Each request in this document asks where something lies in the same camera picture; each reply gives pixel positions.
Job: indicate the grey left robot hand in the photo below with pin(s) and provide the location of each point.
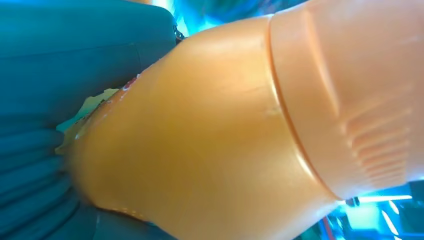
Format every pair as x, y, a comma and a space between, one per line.
73, 56

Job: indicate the orange detergent bottle clear cap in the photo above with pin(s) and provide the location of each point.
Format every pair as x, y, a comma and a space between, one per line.
215, 132

